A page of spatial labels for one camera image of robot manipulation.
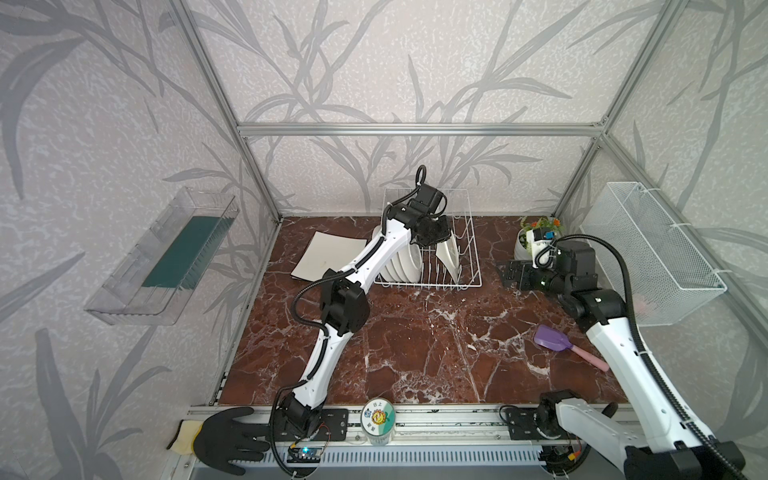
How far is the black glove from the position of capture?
69 cm

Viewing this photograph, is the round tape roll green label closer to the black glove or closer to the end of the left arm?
the black glove

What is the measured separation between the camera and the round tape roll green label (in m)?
0.67

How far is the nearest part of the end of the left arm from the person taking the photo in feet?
2.23

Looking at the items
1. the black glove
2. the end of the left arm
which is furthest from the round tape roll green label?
the end of the left arm
